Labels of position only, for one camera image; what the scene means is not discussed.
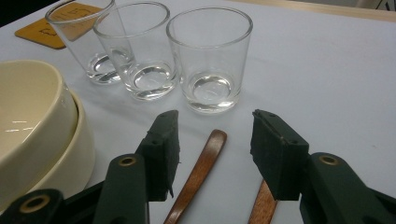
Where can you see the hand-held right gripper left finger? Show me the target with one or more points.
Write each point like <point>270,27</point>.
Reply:
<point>158,155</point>

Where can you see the white table mat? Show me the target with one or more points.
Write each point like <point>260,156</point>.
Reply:
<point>311,77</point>

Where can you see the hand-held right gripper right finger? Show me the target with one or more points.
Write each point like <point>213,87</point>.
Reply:
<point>280,161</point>

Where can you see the clear drinking glass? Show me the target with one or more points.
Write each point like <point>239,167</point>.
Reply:
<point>149,81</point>
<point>102,70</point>
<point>211,90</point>

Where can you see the cream ceramic bowl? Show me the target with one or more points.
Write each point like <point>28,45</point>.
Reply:
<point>28,109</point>
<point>73,168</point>

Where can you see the brown wooden spoon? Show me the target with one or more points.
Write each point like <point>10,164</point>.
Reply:
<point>263,208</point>
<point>199,174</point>

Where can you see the carved wooden coaster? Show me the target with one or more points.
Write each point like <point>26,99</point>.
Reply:
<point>34,32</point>

